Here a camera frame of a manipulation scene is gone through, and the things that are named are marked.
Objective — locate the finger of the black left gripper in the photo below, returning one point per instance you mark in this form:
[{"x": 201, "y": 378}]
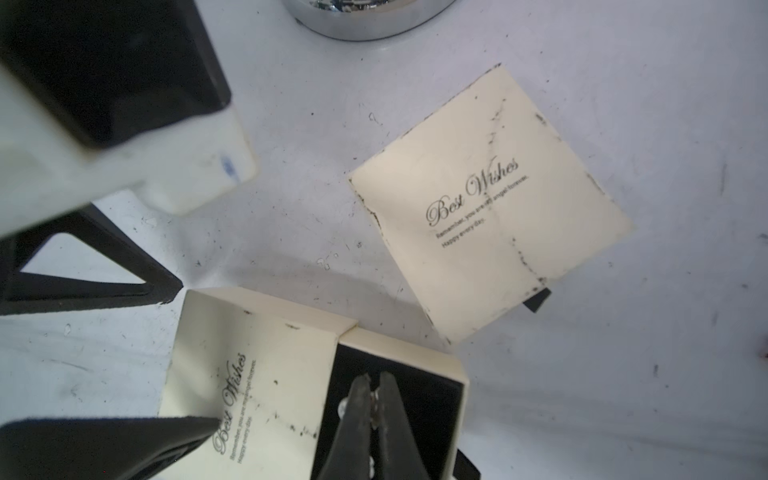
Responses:
[
  {"x": 99, "y": 448},
  {"x": 79, "y": 261}
]

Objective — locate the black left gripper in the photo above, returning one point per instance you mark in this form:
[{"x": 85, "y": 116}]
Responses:
[{"x": 102, "y": 96}]

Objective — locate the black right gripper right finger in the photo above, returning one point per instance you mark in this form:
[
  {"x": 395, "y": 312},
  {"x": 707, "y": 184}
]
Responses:
[{"x": 399, "y": 456}]

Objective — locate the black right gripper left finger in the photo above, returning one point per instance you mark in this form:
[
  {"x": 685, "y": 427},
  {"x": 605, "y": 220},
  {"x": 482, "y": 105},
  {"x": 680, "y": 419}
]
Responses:
[{"x": 349, "y": 455}]

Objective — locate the cream jewelry box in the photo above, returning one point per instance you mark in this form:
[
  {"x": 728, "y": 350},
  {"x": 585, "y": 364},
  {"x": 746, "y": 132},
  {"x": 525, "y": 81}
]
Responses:
[
  {"x": 274, "y": 374},
  {"x": 483, "y": 204}
]

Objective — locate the chrome jewelry stand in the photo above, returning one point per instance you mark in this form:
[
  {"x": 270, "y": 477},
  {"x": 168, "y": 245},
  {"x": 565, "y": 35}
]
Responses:
[{"x": 364, "y": 20}]

